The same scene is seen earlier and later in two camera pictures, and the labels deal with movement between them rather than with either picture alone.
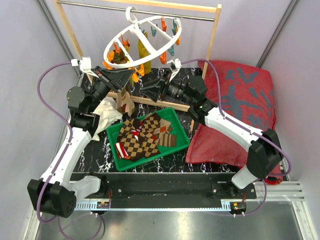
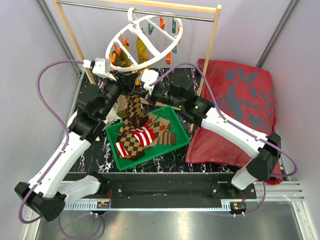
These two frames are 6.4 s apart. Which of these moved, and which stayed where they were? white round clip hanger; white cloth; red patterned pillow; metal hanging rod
Moved: white round clip hanger
Stayed: metal hanging rod; red patterned pillow; white cloth
